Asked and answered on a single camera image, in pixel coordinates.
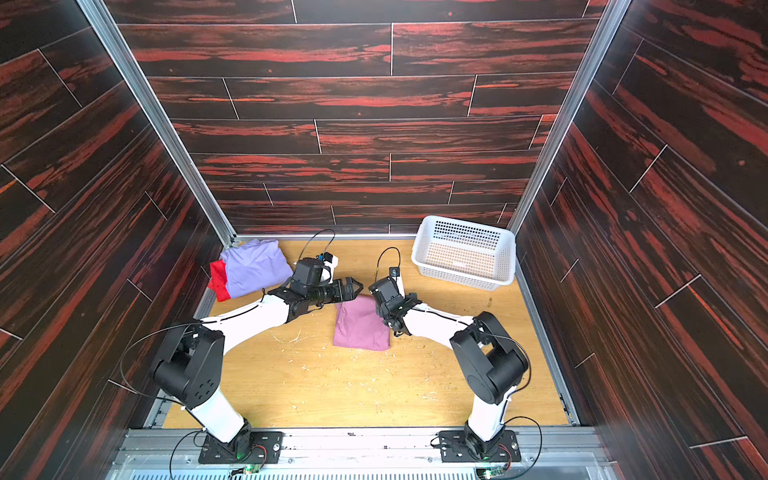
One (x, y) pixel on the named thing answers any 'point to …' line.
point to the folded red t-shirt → (218, 280)
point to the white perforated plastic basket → (464, 254)
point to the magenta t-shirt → (359, 325)
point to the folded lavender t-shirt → (253, 265)
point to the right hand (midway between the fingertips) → (401, 295)
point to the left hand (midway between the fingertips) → (356, 288)
